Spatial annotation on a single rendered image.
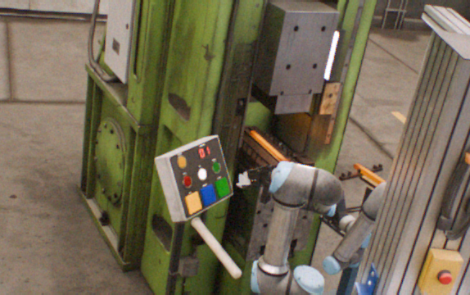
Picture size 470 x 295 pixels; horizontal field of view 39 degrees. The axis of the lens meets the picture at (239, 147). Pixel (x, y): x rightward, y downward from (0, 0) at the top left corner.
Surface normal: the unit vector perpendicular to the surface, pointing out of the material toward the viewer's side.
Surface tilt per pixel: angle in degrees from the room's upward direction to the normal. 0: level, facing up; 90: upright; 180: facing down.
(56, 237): 0
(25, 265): 0
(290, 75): 90
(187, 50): 89
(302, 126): 90
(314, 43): 90
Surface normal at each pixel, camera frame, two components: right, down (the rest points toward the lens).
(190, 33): -0.86, 0.07
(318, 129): 0.48, 0.46
